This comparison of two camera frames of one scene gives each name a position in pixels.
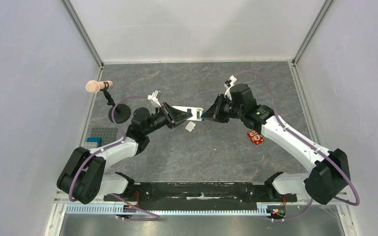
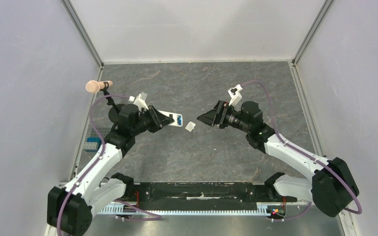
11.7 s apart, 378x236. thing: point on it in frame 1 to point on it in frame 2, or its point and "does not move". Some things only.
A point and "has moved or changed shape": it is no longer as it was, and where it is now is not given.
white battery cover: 190,126 does not move
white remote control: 196,112 has moved or changed shape
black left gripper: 173,116 to 159,120
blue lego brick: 95,139 does not move
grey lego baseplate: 108,134 does not move
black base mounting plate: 202,194 does not move
